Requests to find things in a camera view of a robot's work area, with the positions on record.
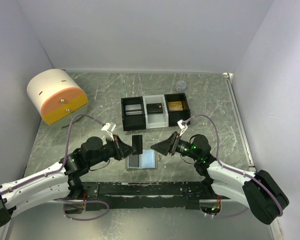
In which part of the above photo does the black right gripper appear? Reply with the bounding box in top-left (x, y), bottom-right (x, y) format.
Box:
top-left (150, 131), bottom-right (200, 161)

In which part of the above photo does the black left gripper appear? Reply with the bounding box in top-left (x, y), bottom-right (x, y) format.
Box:
top-left (87, 133), bottom-right (137, 167)

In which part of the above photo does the black card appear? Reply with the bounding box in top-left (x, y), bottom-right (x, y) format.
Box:
top-left (131, 134), bottom-right (143, 155)

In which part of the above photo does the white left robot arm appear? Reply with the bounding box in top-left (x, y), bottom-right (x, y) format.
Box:
top-left (0, 135), bottom-right (135, 227)

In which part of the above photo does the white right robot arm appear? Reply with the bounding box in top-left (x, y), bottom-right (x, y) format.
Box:
top-left (150, 132), bottom-right (290, 225)

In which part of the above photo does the black cards stack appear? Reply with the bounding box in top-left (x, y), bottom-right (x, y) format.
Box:
top-left (146, 103), bottom-right (163, 114)

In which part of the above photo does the silver cards stack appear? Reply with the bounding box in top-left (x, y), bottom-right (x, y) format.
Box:
top-left (124, 104), bottom-right (143, 116)

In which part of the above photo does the gold cards stack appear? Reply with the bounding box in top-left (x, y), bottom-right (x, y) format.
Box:
top-left (167, 101), bottom-right (184, 112)

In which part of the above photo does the black left tray compartment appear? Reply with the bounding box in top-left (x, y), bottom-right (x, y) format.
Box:
top-left (121, 96), bottom-right (146, 131)

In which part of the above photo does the black tray compartment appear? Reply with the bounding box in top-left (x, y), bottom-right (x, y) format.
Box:
top-left (121, 96), bottom-right (146, 131)
top-left (164, 93), bottom-right (191, 127)

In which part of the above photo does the white middle tray compartment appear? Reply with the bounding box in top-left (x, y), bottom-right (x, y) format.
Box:
top-left (142, 94), bottom-right (169, 129)

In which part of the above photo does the black right tray compartment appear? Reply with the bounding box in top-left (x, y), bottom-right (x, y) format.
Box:
top-left (164, 93), bottom-right (191, 127)

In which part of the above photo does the small clear plastic cup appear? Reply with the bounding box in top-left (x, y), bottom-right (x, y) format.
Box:
top-left (176, 80), bottom-right (187, 93)

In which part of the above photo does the white orange yellow drawer cabinet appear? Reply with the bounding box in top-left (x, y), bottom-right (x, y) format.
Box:
top-left (26, 69), bottom-right (88, 128)

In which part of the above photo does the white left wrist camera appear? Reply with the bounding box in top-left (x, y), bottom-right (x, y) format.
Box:
top-left (101, 122), bottom-right (116, 140)

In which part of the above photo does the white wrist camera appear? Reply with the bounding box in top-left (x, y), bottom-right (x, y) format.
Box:
top-left (101, 122), bottom-right (116, 140)
top-left (177, 119), bottom-right (188, 137)

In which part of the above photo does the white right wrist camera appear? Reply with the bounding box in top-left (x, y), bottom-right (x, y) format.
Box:
top-left (177, 119), bottom-right (188, 137)

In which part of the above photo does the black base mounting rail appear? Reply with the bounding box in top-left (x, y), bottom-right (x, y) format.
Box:
top-left (52, 180), bottom-right (232, 215)

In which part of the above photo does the aluminium frame rail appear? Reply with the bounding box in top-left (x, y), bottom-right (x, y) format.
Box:
top-left (222, 71), bottom-right (273, 202)

